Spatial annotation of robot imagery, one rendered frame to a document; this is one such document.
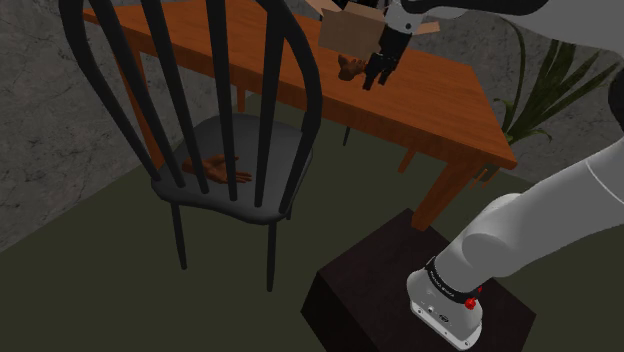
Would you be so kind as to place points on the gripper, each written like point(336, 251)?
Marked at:
point(393, 45)

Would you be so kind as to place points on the brown wooden hand figure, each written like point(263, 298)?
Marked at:
point(217, 169)

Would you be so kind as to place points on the brown cardboard box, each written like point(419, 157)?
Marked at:
point(351, 29)

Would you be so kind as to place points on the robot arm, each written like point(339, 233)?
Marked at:
point(531, 229)

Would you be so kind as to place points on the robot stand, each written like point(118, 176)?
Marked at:
point(390, 292)

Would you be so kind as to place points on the small brown figure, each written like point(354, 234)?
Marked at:
point(349, 68)

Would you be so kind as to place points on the orange-brown wooden table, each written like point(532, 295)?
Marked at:
point(429, 97)

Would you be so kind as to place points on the black spindle-back chair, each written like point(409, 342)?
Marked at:
point(234, 166)

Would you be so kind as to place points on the green leafy plant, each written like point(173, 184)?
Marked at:
point(546, 92)

